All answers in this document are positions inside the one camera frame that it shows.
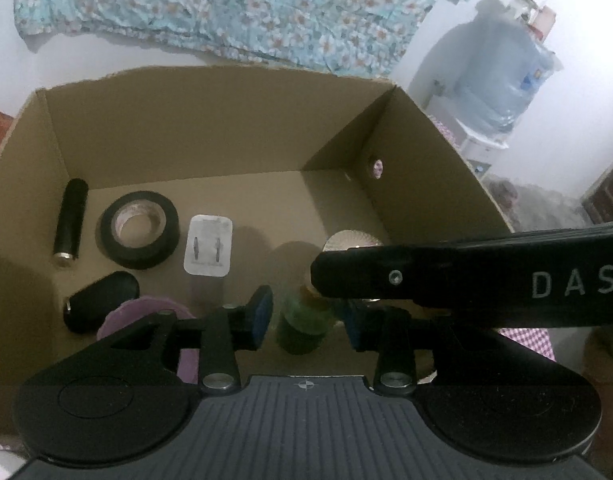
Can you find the blue water jug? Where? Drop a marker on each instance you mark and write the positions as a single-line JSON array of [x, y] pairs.
[[501, 85]]

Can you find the white water dispenser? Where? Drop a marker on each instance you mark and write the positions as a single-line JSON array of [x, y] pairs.
[[474, 152]]

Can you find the black tape roll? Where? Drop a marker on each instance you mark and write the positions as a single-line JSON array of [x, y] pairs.
[[141, 258]]

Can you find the white charger plug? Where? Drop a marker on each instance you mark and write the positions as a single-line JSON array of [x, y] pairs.
[[209, 260]]

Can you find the teal floral cloth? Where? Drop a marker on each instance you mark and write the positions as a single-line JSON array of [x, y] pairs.
[[236, 5]]

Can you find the gold lid cream jar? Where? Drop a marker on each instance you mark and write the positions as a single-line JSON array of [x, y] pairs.
[[351, 240]]

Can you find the green dropper bottle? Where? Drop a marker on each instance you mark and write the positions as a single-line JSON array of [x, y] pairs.
[[301, 330]]

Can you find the black oval case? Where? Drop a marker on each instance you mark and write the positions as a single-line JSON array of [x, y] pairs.
[[101, 300]]

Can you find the black cylinder tube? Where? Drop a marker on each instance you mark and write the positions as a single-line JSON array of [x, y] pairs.
[[72, 220]]

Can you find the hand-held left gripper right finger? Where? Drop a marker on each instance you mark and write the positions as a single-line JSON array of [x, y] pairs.
[[354, 329]]

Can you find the clear small container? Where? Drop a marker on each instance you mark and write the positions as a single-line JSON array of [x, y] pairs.
[[519, 2]]

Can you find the purple round lid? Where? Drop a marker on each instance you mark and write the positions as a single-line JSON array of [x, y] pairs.
[[136, 312]]

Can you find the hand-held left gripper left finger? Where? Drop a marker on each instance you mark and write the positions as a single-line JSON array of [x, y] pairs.
[[261, 317]]

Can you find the dark wooden cabinet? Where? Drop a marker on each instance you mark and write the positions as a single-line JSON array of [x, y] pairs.
[[606, 190]]

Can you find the purple checkered tablecloth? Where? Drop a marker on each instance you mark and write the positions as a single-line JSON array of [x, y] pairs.
[[529, 342]]

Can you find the brown cardboard box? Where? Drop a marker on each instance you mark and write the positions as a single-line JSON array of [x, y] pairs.
[[211, 125]]

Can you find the dark rag clump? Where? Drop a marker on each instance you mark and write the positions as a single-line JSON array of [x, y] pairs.
[[504, 195]]

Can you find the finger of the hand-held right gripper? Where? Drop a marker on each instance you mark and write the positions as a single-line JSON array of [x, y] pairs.
[[376, 275]]

